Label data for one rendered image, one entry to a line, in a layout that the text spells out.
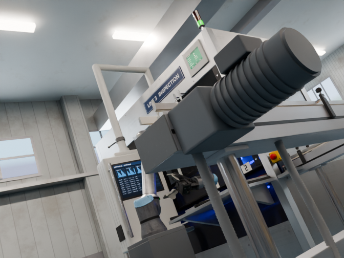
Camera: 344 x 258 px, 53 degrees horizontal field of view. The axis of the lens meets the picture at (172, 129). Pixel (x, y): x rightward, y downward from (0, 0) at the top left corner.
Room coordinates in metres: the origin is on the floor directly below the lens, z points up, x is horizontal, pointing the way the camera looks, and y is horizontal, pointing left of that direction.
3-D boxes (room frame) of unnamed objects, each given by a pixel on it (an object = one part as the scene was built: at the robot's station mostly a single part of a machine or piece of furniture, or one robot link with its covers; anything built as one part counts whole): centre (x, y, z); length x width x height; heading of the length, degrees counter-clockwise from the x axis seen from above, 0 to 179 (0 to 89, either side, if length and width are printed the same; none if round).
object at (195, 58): (2.44, -0.37, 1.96); 0.21 x 0.01 x 0.21; 44
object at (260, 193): (2.26, -0.31, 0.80); 0.34 x 0.03 x 0.13; 134
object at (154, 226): (2.01, 0.31, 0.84); 0.15 x 0.15 x 0.10
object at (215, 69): (2.36, -0.46, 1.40); 0.05 x 0.01 x 0.80; 44
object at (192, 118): (0.61, -0.14, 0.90); 0.28 x 0.12 x 0.14; 44
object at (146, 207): (2.02, 0.30, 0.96); 0.13 x 0.12 x 0.14; 179
